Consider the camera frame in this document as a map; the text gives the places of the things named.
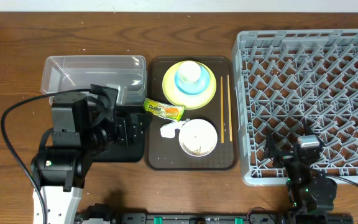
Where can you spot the black plastic tray bin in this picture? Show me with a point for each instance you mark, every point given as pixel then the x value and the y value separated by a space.
pixel 107 151

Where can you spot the white bowl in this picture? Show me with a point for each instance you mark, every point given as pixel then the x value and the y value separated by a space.
pixel 198 137

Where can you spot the right wooden chopstick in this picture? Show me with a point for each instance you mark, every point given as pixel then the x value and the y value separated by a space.
pixel 229 108

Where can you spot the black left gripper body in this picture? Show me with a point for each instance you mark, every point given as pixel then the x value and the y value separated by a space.
pixel 118 134

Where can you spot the yellow plate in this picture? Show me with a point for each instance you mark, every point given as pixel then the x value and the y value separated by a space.
pixel 190 102

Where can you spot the green pandan cake wrapper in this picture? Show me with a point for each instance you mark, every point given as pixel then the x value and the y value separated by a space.
pixel 165 111

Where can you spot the grey dishwasher rack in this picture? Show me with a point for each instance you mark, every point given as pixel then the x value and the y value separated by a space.
pixel 284 79

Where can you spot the white paper cup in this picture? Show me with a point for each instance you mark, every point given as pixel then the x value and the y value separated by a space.
pixel 189 71

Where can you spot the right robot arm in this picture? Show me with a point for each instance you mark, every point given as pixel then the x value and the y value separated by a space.
pixel 312 196

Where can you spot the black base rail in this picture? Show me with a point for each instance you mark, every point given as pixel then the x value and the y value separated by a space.
pixel 100 213

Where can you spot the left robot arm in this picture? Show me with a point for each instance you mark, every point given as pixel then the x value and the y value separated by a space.
pixel 86 129

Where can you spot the blue bowl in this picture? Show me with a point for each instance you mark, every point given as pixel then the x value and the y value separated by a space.
pixel 196 87

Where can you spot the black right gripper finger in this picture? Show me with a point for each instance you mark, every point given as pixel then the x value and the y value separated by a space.
pixel 307 130
pixel 270 147

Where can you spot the white tissue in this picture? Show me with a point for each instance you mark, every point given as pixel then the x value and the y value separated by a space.
pixel 168 130

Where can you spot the clear plastic bin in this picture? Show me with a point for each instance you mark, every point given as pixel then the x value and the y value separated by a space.
pixel 127 73

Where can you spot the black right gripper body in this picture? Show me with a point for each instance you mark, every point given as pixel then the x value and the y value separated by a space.
pixel 284 157

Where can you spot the dark brown serving tray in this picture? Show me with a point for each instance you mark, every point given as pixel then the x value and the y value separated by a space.
pixel 166 154

